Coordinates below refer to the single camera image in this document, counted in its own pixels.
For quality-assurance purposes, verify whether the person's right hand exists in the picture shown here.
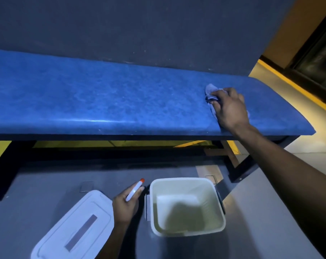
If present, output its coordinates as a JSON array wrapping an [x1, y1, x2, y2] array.
[[210, 87, 251, 134]]

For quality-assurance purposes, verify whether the person's left hand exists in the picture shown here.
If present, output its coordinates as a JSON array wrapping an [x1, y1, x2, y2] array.
[[112, 183, 146, 226]]

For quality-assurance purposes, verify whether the pink spray bottle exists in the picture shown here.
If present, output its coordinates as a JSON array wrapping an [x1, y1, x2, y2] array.
[[125, 178, 145, 202]]

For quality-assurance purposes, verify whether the white plastic box lid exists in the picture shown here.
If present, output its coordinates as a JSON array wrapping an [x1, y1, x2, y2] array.
[[30, 190, 115, 259]]

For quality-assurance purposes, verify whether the blue cleaning cloth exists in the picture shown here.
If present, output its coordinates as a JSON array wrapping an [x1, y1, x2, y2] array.
[[205, 83, 251, 122]]

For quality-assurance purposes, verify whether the white plastic storage box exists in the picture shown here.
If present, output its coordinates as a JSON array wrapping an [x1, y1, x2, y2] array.
[[144, 177, 227, 238]]

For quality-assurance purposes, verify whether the blue bench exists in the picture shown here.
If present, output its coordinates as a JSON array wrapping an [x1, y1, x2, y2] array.
[[0, 48, 317, 201]]

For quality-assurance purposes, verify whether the person's right forearm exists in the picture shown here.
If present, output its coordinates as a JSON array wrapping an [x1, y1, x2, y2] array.
[[234, 125, 326, 259]]

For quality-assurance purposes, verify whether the dark glass door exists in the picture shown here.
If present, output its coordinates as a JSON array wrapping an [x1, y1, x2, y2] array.
[[290, 5, 326, 97]]

